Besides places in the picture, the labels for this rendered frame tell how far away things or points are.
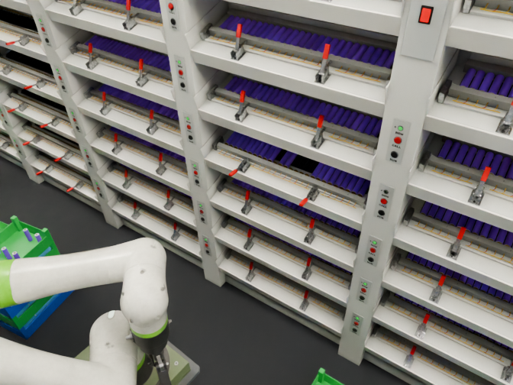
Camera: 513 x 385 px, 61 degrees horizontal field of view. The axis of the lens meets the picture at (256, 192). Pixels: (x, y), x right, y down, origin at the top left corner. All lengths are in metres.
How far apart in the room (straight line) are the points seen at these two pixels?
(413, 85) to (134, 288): 0.77
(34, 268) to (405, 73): 0.98
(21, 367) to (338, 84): 1.01
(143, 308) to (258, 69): 0.68
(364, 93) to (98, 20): 0.97
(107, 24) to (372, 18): 0.93
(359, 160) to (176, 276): 1.24
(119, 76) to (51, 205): 1.24
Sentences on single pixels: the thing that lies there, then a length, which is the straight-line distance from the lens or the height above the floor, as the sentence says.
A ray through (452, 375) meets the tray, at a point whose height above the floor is 0.17.
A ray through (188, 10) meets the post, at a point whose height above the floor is 1.26.
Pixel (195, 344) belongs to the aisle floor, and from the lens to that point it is 1.96.
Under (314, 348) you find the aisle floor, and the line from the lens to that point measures 1.93.
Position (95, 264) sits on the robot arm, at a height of 0.86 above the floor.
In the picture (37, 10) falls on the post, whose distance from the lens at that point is 1.94.
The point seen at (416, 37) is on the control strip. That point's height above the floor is 1.32.
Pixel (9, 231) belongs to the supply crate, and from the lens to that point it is 2.16.
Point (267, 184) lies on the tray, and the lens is 1.44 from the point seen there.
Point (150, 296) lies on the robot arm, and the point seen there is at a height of 0.87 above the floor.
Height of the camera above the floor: 1.68
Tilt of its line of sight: 41 degrees down
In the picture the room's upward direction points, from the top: 2 degrees counter-clockwise
